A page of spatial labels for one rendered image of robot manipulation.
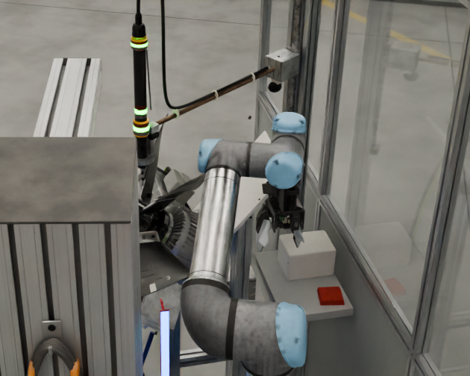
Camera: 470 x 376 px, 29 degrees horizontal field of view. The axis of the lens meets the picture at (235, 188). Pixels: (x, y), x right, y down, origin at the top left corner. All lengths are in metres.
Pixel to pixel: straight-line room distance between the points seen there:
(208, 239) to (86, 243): 0.52
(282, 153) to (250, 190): 0.93
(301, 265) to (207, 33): 4.32
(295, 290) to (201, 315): 1.38
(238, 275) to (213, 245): 1.22
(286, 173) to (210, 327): 0.38
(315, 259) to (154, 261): 0.68
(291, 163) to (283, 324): 0.36
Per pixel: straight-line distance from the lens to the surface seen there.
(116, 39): 7.11
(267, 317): 1.72
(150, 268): 2.61
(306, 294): 3.08
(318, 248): 3.10
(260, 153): 1.93
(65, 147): 1.50
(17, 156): 1.49
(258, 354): 1.73
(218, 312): 1.72
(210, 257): 1.80
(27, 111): 6.10
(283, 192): 2.06
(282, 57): 2.94
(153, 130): 2.57
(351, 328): 3.21
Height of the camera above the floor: 2.76
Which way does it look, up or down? 32 degrees down
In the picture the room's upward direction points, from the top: 2 degrees clockwise
